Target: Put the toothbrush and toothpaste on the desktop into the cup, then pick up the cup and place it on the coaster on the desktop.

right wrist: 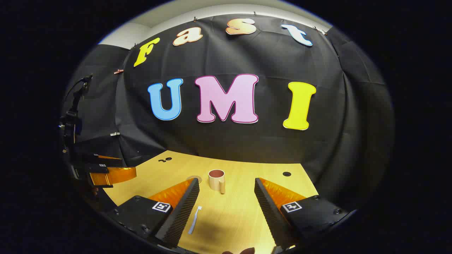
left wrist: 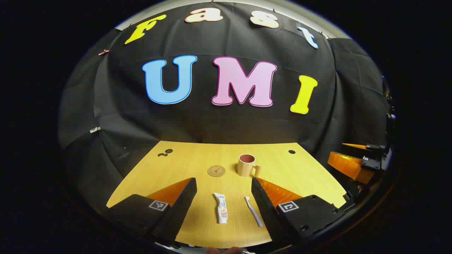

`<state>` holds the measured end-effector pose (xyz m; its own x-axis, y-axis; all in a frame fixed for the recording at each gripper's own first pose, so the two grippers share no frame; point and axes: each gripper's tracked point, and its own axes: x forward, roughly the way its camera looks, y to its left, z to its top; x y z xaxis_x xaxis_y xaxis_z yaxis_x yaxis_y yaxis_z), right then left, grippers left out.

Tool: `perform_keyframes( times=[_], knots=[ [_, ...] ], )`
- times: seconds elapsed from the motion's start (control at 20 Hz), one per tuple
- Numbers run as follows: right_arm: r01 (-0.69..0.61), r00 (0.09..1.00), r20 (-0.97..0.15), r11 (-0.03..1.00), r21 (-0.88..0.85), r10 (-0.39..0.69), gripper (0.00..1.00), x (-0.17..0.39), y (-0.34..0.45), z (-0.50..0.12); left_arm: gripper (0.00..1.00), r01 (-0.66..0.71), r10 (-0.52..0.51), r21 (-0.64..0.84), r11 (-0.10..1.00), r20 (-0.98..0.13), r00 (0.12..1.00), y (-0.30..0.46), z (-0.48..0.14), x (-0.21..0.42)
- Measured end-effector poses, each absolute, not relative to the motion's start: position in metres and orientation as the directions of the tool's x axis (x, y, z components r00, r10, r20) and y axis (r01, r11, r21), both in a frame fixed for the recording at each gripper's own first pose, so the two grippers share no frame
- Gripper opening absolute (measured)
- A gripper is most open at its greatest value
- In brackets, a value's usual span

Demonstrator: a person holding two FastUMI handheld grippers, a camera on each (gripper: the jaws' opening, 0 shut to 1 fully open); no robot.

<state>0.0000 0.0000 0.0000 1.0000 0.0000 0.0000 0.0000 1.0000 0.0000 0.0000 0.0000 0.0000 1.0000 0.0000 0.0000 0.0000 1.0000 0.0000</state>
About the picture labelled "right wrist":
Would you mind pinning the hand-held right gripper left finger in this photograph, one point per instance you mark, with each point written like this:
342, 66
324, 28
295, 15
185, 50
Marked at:
183, 211

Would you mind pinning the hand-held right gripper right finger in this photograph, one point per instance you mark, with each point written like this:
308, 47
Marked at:
270, 211

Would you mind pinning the wooden desktop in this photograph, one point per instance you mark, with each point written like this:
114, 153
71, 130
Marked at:
240, 211

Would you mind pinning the round brown coaster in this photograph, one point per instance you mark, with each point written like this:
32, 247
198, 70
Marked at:
198, 179

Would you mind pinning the light blue toothbrush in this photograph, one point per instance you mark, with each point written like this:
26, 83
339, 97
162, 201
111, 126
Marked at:
194, 222

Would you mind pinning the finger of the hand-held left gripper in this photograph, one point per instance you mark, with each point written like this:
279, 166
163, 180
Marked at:
116, 175
102, 160

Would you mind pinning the beige cup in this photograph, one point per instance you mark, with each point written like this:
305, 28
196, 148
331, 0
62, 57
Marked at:
215, 183

